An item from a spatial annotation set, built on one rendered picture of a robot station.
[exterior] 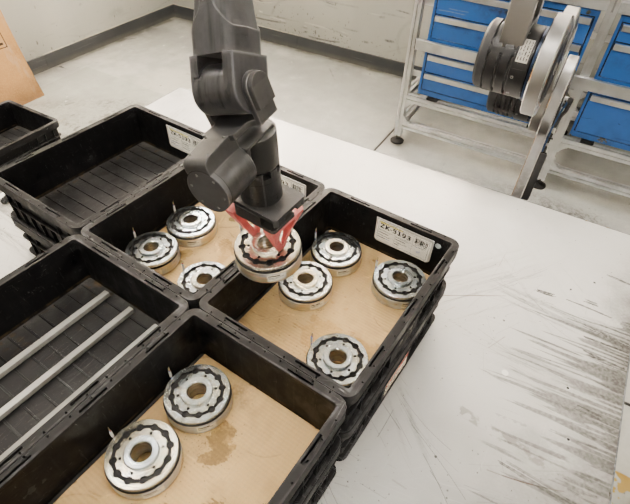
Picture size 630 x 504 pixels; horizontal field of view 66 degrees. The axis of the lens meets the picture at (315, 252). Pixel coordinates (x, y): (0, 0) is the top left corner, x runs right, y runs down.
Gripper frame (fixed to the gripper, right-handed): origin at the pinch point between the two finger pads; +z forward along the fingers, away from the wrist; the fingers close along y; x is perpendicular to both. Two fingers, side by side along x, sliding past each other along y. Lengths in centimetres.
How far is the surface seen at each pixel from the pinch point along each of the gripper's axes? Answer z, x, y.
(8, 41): 83, 87, -290
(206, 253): 22.4, 3.8, -22.6
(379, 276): 20.4, 18.0, 10.4
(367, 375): 10.9, -5.2, 21.8
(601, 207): 124, 197, 44
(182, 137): 18, 25, -51
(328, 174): 41, 57, -29
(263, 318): 21.6, -1.9, -2.2
